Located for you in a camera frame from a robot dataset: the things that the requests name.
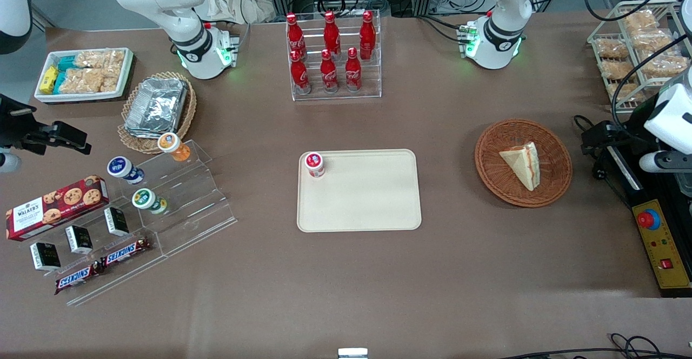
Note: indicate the black metal bar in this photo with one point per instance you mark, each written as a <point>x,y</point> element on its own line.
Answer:
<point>624,172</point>

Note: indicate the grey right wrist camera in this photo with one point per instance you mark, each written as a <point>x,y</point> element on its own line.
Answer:
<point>7,163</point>

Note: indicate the yellow control box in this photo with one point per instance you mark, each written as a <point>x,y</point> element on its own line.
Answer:
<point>667,256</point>

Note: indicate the packaged bread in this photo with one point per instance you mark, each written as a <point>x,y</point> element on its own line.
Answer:
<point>612,48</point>
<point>624,91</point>
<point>651,40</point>
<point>640,20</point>
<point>616,70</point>
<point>664,67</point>

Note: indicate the beige plastic tray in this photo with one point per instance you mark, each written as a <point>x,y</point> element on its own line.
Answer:
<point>367,197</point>

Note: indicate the red emergency stop button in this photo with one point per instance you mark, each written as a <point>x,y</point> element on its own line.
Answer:
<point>649,219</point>

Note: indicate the white rectangular snack bin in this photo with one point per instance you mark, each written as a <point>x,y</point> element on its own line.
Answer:
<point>127,72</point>

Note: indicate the yellow snack packet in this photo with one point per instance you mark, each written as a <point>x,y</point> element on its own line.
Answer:
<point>48,79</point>

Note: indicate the small black white box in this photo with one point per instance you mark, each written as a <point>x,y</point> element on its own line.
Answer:
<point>45,256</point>
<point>117,221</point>
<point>79,239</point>

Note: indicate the clear acrylic bottle rack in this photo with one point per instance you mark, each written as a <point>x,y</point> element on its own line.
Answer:
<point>373,86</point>

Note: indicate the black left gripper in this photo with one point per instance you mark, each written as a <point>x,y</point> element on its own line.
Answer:
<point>630,137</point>

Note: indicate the light wicker basket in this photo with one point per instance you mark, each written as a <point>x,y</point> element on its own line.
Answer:
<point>186,115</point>

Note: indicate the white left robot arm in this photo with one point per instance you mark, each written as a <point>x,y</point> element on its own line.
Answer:
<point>497,40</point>

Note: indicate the green gum bottle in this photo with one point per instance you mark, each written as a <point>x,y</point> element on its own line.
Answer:
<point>146,199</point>

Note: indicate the red gum bottle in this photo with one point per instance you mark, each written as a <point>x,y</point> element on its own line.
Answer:
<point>314,163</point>

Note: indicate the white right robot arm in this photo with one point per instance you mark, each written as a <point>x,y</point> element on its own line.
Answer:
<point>189,56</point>

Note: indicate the brown wicker basket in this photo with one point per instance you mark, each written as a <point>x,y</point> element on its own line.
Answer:
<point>497,180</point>

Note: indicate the red Walkers cookie box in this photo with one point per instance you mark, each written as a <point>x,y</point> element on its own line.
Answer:
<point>54,207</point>

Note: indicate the clear rice cracker pack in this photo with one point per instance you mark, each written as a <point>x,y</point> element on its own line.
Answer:
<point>89,80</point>
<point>100,58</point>

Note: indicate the clear acrylic stepped stand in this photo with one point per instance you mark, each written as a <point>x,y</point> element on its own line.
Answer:
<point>189,207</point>

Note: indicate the teal snack packet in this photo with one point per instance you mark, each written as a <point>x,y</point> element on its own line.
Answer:
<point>60,81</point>
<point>66,62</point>

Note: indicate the wrapped triangle sandwich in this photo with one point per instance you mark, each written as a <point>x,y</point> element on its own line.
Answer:
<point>521,163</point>

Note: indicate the blue gum bottle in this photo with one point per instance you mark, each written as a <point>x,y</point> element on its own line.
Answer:
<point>121,167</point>

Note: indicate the stack of foil trays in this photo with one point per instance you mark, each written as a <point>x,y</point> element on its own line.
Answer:
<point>157,105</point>

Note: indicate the orange gum bottle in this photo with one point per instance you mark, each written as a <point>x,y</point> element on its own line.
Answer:
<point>172,145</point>

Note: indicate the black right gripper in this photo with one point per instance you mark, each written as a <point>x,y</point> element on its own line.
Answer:
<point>15,125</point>

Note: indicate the red Coca-Cola bottle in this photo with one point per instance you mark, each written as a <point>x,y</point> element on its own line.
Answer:
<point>300,75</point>
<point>331,34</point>
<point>295,37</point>
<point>367,34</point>
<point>328,73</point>
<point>353,71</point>

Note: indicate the Snickers chocolate bar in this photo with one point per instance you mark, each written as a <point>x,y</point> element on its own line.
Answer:
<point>125,251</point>
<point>78,278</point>

